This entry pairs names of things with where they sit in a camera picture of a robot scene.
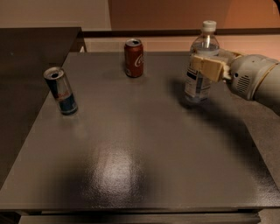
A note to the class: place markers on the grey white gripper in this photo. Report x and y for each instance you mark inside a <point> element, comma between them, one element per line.
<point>248,73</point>

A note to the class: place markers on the clear blue-label plastic bottle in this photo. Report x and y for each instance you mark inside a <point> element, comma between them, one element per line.
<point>205,46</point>

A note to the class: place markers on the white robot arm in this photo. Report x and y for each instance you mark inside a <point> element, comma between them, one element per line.
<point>253,77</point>

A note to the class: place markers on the red cola can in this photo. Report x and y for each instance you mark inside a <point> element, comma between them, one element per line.
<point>134,57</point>

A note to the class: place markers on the silver blue energy drink can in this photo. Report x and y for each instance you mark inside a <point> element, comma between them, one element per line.
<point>56,79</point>

